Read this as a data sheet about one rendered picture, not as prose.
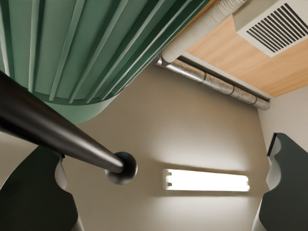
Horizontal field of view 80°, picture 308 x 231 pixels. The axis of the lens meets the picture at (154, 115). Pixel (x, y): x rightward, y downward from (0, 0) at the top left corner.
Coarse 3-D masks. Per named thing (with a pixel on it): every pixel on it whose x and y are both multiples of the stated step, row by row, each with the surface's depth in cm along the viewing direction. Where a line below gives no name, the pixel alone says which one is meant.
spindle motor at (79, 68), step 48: (0, 0) 8; (48, 0) 8; (96, 0) 8; (144, 0) 9; (192, 0) 11; (0, 48) 12; (48, 48) 11; (96, 48) 11; (144, 48) 12; (48, 96) 17; (96, 96) 19
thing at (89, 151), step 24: (0, 72) 4; (0, 96) 4; (24, 96) 5; (0, 120) 5; (24, 120) 5; (48, 120) 6; (48, 144) 7; (72, 144) 8; (96, 144) 11; (120, 168) 17
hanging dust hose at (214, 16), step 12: (228, 0) 132; (240, 0) 130; (204, 12) 151; (216, 12) 140; (228, 12) 138; (192, 24) 160; (204, 24) 151; (216, 24) 148; (180, 36) 171; (192, 36) 161; (204, 36) 164; (168, 48) 184; (180, 48) 175; (168, 60) 191
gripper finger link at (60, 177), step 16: (32, 160) 9; (48, 160) 9; (16, 176) 8; (32, 176) 8; (48, 176) 8; (64, 176) 9; (0, 192) 7; (16, 192) 7; (32, 192) 7; (48, 192) 7; (64, 192) 7; (0, 208) 7; (16, 208) 7; (32, 208) 7; (48, 208) 7; (64, 208) 7; (0, 224) 6; (16, 224) 6; (32, 224) 6; (48, 224) 6; (64, 224) 6; (80, 224) 7
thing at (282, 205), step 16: (272, 144) 11; (288, 144) 10; (272, 160) 10; (288, 160) 8; (304, 160) 8; (272, 176) 9; (288, 176) 8; (304, 176) 8; (272, 192) 7; (288, 192) 7; (304, 192) 7; (272, 208) 6; (288, 208) 6; (304, 208) 6; (256, 224) 6; (272, 224) 6; (288, 224) 6; (304, 224) 6
